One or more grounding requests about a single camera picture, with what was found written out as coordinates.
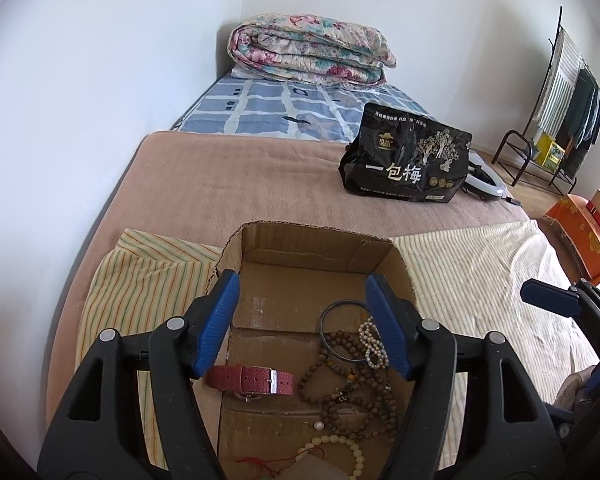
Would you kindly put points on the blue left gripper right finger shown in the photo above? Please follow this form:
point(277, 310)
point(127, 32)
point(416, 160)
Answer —
point(395, 319)

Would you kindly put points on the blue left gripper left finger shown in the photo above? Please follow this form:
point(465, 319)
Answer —
point(211, 318)

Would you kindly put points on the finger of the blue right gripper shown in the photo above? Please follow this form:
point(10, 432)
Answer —
point(551, 298)

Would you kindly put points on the dark thin bangle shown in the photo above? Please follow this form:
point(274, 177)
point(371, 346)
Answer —
point(340, 327)

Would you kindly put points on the red strap wristwatch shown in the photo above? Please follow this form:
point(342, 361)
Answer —
point(250, 382)

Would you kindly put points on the red cord jade pendant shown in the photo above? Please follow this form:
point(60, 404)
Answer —
point(272, 468)

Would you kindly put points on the striped yellow towel blanket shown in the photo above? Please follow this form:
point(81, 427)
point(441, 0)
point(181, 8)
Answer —
point(466, 279)

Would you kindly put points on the orange cloth covered table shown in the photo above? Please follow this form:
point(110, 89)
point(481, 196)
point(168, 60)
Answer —
point(577, 223)

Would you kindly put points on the open cardboard box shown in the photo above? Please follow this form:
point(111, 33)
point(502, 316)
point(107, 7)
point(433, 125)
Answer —
point(371, 422)

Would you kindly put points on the pink brown blanket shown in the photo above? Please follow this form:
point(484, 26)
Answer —
point(203, 187)

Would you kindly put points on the yellow green box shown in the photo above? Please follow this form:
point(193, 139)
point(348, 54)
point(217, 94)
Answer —
point(548, 153)

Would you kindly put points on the black snack bag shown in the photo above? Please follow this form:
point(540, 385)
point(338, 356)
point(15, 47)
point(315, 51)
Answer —
point(405, 156)

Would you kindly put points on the striped hanging cloth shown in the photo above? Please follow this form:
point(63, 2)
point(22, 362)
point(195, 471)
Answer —
point(559, 86)

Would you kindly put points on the dark hanging clothes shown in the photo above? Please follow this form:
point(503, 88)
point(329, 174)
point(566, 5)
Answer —
point(582, 122)

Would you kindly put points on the black clothes rack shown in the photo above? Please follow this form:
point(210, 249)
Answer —
point(563, 126)

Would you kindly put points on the blue checked bed sheet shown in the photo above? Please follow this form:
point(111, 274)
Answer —
point(289, 110)

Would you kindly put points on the folded floral quilt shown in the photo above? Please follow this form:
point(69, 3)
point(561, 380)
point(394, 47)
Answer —
point(310, 48)

